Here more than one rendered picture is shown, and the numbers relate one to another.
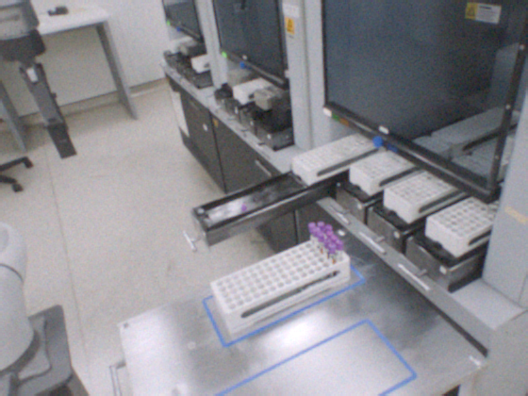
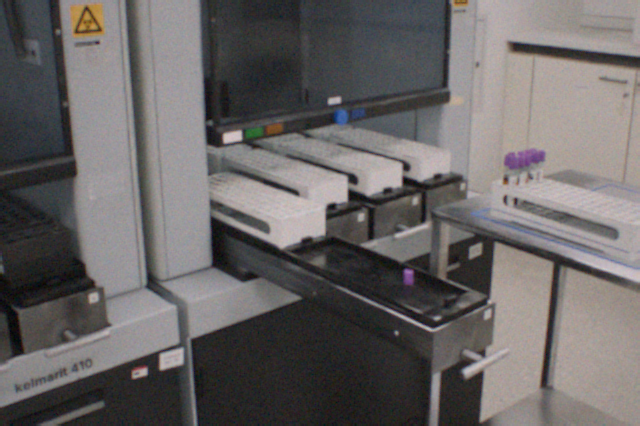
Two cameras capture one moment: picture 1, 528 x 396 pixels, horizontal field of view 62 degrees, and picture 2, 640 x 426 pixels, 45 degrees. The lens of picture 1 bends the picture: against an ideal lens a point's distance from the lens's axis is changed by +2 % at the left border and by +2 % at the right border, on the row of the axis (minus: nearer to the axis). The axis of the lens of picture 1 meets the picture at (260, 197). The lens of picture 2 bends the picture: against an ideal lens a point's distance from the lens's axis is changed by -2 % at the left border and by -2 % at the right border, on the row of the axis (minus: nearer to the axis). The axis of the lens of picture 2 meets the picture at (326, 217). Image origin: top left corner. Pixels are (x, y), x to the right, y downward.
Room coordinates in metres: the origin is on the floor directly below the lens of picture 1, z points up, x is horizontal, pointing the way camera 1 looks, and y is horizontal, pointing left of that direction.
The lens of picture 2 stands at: (1.50, 1.05, 1.30)
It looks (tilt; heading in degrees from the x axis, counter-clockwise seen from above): 19 degrees down; 251
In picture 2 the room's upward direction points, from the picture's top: straight up
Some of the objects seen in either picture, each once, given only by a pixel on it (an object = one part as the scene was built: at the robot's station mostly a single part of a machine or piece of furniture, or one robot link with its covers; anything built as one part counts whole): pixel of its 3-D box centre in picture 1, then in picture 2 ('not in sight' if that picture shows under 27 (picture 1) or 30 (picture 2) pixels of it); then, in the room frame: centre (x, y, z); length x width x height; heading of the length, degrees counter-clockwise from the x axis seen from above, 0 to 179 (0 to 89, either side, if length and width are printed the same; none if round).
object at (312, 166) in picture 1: (339, 157); (252, 209); (1.19, -0.27, 0.83); 0.30 x 0.10 x 0.06; 112
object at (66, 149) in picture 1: (61, 140); not in sight; (0.76, 0.35, 1.23); 0.03 x 0.01 x 0.07; 112
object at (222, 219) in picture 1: (292, 190); (316, 266); (1.12, -0.10, 0.78); 0.73 x 0.14 x 0.09; 112
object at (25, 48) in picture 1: (27, 59); not in sight; (0.82, 0.38, 1.36); 0.08 x 0.07 x 0.09; 22
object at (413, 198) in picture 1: (438, 188); (337, 167); (0.95, -0.49, 0.83); 0.30 x 0.10 x 0.06; 112
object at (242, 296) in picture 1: (281, 280); (573, 213); (0.68, -0.02, 0.85); 0.30 x 0.10 x 0.06; 110
